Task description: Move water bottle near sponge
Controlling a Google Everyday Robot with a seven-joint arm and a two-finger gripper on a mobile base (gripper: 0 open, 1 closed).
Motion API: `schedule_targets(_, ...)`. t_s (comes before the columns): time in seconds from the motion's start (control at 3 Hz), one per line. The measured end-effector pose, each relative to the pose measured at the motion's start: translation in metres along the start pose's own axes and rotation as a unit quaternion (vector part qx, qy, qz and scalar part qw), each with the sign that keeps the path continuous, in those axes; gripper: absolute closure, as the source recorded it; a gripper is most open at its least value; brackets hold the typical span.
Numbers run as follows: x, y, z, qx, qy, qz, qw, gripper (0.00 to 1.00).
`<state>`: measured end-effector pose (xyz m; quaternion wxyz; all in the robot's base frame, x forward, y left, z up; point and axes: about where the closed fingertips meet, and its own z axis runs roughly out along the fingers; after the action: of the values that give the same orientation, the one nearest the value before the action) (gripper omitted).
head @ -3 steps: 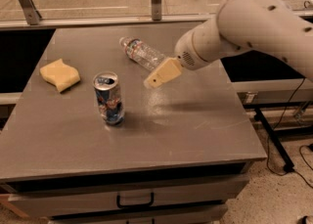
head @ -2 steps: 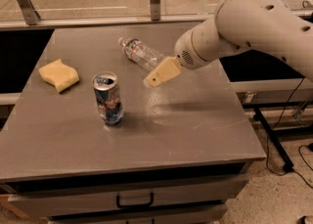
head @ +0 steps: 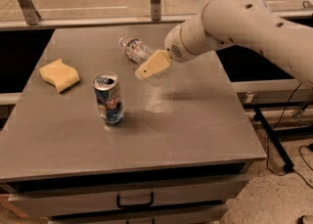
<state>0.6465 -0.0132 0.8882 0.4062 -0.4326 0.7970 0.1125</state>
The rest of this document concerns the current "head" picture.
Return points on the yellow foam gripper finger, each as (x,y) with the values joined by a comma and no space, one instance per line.
(159,61)

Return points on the clear plastic water bottle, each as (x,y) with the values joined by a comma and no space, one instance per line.
(135,49)

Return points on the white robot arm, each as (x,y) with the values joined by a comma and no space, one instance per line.
(247,23)

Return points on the yellow sponge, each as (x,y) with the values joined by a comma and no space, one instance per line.
(60,75)

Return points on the blue silver energy drink can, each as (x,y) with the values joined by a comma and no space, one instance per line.
(107,93)

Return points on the grey drawer cabinet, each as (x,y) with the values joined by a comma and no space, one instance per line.
(189,199)

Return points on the black metal stand leg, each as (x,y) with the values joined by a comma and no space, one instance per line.
(288,166)

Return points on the left metal railing bracket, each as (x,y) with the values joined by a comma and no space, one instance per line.
(29,12)

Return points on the black upper drawer handle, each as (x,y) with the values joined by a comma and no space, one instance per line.
(135,200)

